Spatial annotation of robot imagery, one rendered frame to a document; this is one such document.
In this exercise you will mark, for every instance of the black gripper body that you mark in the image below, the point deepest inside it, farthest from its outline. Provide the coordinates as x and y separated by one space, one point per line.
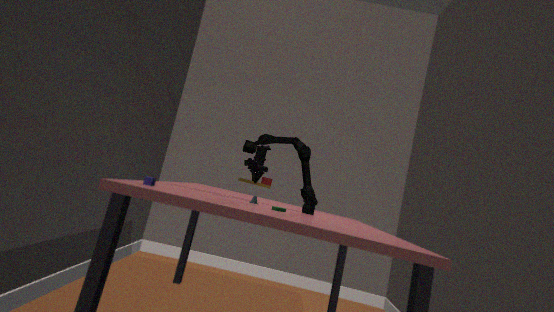
260 163

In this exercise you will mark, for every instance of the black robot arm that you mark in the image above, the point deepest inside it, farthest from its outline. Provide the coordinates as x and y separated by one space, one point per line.
304 153

